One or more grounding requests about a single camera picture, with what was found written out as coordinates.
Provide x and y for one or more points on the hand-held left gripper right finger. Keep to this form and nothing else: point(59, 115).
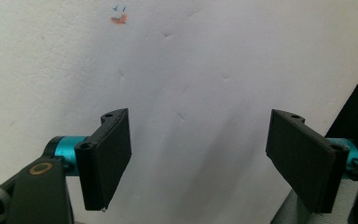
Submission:
point(301, 155)

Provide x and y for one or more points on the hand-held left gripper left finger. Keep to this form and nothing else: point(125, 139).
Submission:
point(105, 155)

